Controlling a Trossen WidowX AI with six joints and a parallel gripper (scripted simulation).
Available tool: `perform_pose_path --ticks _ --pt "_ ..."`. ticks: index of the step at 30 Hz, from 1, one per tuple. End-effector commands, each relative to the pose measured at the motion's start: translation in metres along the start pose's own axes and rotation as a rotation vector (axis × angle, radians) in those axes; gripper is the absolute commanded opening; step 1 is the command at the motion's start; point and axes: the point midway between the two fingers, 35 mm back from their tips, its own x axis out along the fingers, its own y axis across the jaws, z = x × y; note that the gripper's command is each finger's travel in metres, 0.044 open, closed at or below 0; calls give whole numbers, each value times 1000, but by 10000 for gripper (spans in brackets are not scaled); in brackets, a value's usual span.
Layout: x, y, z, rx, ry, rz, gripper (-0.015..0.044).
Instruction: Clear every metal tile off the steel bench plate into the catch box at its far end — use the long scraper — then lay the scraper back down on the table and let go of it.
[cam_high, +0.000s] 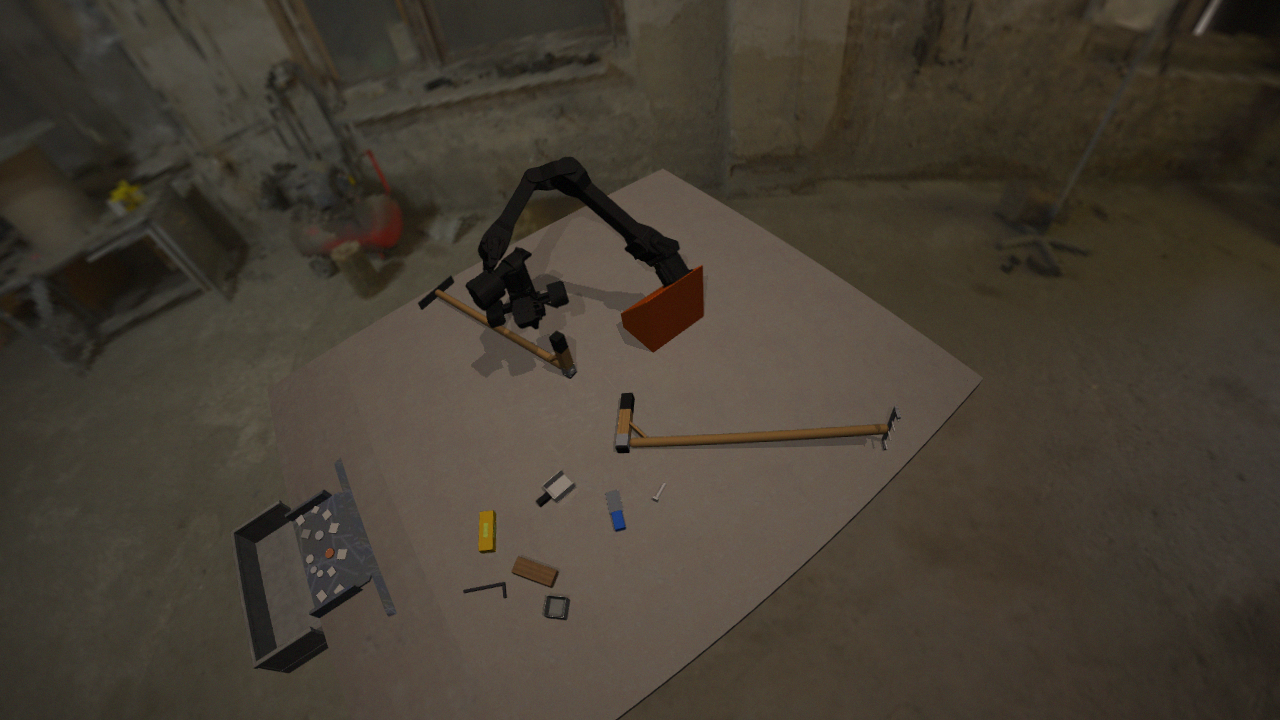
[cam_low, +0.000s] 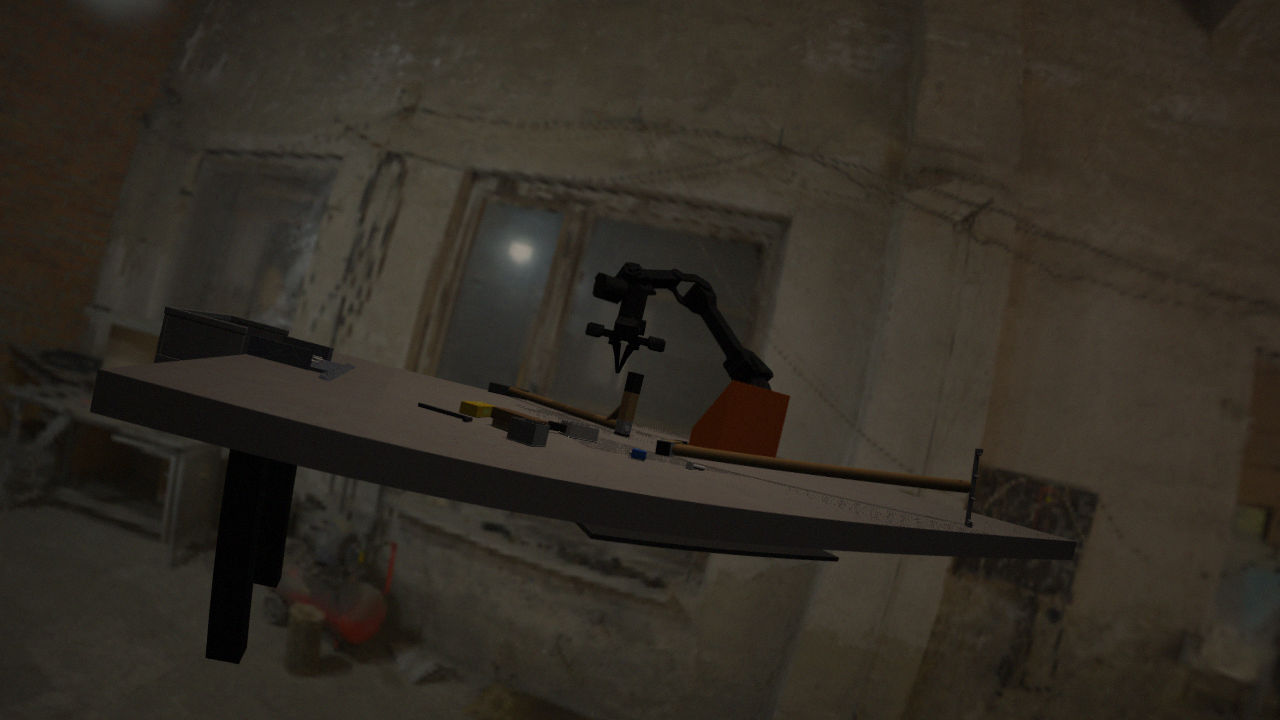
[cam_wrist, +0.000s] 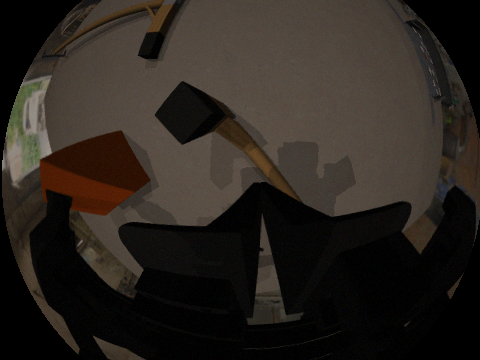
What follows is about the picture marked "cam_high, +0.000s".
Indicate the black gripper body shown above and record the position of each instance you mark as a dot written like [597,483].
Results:
[556,295]

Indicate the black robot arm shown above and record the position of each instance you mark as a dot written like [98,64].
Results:
[568,176]

